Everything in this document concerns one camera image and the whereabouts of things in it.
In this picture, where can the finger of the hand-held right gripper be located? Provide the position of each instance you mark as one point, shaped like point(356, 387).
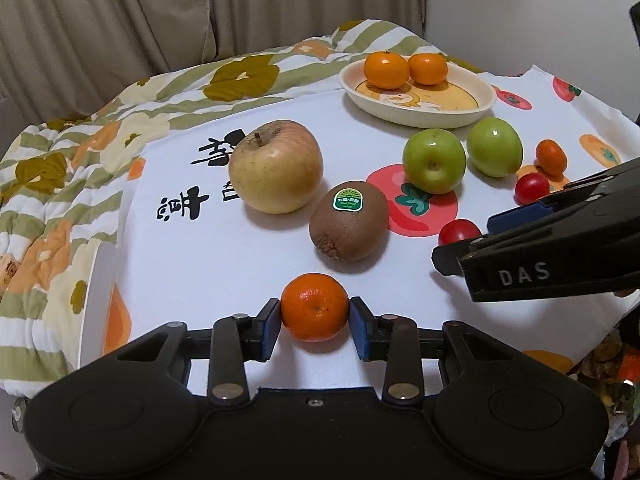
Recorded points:
point(515, 217)
point(550, 250)

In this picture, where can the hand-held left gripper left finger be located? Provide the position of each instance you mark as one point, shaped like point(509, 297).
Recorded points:
point(269, 330)

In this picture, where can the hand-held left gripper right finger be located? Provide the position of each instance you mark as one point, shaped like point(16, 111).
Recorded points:
point(359, 330)

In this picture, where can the red cherry tomato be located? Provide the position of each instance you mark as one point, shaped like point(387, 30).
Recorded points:
point(531, 187)
point(457, 231)

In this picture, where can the orange tangerine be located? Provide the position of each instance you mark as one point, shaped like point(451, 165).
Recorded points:
point(385, 69)
point(314, 307)
point(428, 69)

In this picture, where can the small orange tomato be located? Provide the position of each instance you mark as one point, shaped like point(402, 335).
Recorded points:
point(551, 156)

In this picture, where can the green apple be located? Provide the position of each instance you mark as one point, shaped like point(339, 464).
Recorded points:
point(495, 147)
point(434, 160)

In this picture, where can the brown kiwi with green sticker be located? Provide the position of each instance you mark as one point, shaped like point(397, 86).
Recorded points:
point(350, 222)

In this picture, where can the cream oval plate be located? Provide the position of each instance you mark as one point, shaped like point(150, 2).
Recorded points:
point(450, 105)

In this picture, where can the yellow red apple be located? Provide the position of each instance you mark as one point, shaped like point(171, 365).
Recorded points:
point(275, 167)

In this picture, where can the white printed cloth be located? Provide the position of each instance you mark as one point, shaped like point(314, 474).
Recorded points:
point(200, 260)

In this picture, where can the floral striped quilt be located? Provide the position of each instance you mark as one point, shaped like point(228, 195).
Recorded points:
point(60, 200)

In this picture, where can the beige curtain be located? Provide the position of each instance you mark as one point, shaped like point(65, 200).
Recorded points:
point(125, 10)

